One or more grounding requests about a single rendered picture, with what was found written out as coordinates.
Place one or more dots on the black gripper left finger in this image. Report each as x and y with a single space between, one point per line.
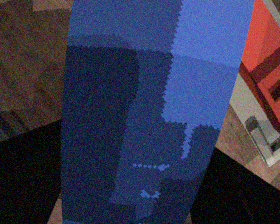
30 175

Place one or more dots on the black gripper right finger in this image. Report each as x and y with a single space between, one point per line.
231 194

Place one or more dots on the grey rectangular block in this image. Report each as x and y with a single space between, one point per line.
6 130

